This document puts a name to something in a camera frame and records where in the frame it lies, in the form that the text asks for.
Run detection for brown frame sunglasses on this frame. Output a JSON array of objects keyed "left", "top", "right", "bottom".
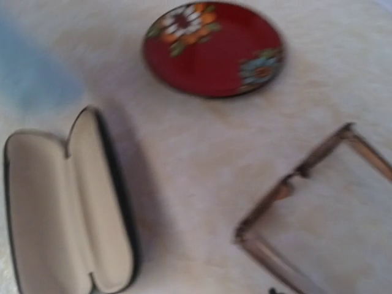
[{"left": 235, "top": 122, "right": 391, "bottom": 293}]

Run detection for red floral round case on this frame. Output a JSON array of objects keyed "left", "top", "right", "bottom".
[{"left": 141, "top": 1, "right": 286, "bottom": 98}]

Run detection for black hard glasses case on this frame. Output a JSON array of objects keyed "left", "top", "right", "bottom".
[{"left": 3, "top": 106, "right": 140, "bottom": 293}]

